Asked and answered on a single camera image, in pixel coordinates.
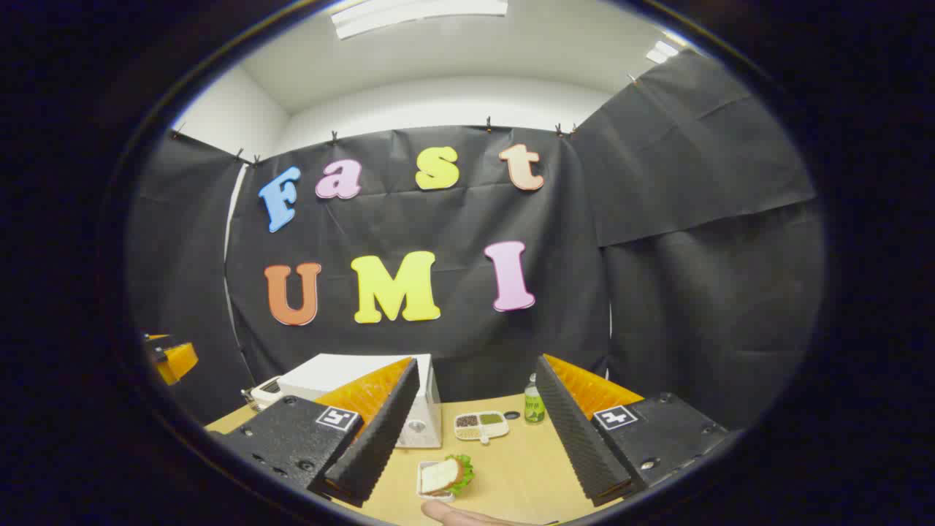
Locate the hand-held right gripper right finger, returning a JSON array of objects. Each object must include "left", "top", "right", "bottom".
[{"left": 535, "top": 354, "right": 731, "bottom": 508}]

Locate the white toaster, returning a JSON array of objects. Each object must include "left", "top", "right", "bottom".
[{"left": 249, "top": 376, "right": 283, "bottom": 410}]

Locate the white rectangular ribbed tray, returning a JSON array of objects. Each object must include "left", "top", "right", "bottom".
[{"left": 416, "top": 460, "right": 457, "bottom": 503}]

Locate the black backdrop cloth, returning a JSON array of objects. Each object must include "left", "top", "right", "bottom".
[{"left": 126, "top": 50, "right": 826, "bottom": 432}]

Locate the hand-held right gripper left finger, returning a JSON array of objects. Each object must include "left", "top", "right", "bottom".
[{"left": 210, "top": 357, "right": 421, "bottom": 508}]

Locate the long ceiling light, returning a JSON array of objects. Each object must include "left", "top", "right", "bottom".
[{"left": 331, "top": 0, "right": 508, "bottom": 39}]

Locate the white microwave oven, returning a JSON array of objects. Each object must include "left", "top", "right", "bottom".
[{"left": 278, "top": 354, "right": 443, "bottom": 449}]

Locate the divided white snack tray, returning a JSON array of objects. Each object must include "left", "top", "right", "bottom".
[{"left": 453, "top": 411, "right": 510, "bottom": 444}]

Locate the green drink bottle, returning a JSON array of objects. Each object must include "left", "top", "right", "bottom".
[{"left": 524, "top": 373, "right": 546, "bottom": 424}]

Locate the sandwich with lettuce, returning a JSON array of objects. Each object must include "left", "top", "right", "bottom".
[{"left": 421, "top": 454, "right": 476, "bottom": 499}]

